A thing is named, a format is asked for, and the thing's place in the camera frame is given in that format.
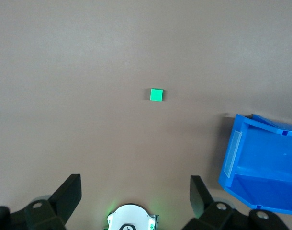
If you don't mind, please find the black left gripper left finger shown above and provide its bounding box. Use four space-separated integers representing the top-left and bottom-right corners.
0 174 82 230

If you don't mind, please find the blue plastic storage bin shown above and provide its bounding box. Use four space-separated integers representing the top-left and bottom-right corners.
218 114 292 216

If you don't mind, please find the green cube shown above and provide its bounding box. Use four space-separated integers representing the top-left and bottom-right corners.
149 88 166 103

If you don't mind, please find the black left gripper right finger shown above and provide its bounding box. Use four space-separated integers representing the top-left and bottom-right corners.
184 175 289 230

